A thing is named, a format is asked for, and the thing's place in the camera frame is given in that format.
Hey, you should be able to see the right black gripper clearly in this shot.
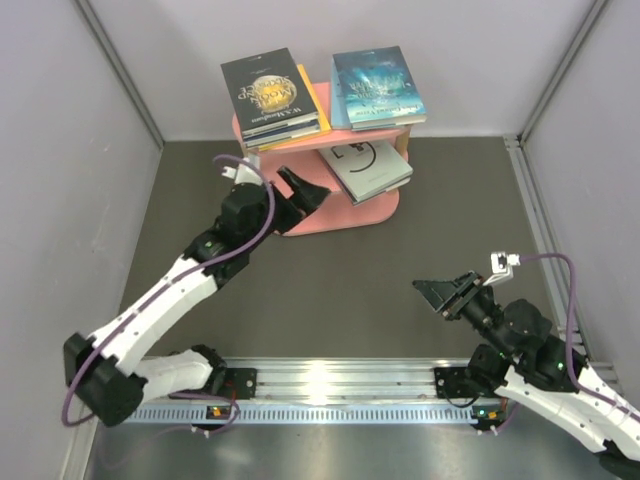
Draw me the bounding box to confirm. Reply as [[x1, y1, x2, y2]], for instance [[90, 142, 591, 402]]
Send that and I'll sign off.
[[411, 269, 513, 358]]

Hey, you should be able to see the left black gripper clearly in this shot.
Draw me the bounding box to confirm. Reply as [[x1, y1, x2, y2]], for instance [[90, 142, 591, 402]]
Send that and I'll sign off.
[[243, 167, 328, 251]]

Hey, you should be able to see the grey white book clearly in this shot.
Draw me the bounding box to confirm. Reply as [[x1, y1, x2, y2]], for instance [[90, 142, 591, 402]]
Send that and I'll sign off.
[[319, 140, 413, 200]]

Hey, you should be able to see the navy blue book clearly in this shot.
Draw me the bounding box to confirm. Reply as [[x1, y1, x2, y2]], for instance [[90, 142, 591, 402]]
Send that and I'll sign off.
[[243, 120, 320, 148]]

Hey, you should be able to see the yellow book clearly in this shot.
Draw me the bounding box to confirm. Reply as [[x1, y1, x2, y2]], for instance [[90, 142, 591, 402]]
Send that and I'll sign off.
[[257, 64, 332, 152]]

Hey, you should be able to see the light blue cat book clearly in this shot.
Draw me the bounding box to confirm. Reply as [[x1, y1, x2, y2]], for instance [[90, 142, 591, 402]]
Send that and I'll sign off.
[[330, 63, 351, 130]]

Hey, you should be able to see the purple Robinson Crusoe book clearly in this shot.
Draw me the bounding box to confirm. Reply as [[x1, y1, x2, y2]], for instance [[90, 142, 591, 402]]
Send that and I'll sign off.
[[351, 175, 412, 206]]

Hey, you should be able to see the black moon cover book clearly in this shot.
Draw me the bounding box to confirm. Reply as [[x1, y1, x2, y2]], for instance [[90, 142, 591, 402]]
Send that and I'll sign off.
[[221, 48, 318, 136]]

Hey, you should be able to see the teal ocean cover book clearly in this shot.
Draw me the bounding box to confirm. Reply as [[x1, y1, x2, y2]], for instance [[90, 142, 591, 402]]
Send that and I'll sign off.
[[333, 46, 427, 131]]

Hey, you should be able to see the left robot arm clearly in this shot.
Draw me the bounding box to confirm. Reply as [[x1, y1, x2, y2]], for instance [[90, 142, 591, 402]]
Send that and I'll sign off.
[[63, 159, 331, 427]]

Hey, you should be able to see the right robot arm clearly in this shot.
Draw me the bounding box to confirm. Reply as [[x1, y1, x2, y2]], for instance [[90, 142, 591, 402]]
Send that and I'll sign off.
[[412, 271, 639, 479]]

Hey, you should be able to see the pink three-tier shelf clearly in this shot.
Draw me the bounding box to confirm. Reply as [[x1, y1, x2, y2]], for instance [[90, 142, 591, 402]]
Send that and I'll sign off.
[[242, 126, 411, 236]]

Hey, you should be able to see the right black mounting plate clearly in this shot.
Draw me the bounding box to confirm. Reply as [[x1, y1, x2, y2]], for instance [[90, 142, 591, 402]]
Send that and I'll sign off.
[[433, 366, 481, 400]]

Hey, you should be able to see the black mounting plate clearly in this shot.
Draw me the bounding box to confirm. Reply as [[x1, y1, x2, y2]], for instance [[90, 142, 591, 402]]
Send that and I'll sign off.
[[433, 366, 481, 400], [216, 367, 258, 400]]

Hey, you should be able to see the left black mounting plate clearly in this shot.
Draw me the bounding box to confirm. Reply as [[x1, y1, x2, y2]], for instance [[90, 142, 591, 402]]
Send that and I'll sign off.
[[216, 367, 258, 400]]

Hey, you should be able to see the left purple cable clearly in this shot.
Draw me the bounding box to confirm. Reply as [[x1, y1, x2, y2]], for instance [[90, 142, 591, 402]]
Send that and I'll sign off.
[[60, 154, 277, 439]]

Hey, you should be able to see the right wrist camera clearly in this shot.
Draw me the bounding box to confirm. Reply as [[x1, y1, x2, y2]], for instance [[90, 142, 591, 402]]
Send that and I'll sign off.
[[483, 251, 521, 286]]

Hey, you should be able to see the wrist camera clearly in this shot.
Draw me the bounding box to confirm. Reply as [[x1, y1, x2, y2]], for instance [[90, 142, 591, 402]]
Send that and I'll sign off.
[[220, 155, 263, 185], [483, 251, 521, 286]]

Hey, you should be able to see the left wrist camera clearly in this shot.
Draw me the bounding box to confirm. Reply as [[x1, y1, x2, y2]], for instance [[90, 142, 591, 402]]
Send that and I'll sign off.
[[220, 155, 263, 185]]

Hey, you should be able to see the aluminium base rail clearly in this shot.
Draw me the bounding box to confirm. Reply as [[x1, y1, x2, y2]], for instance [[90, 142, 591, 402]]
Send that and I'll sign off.
[[106, 358, 507, 429]]

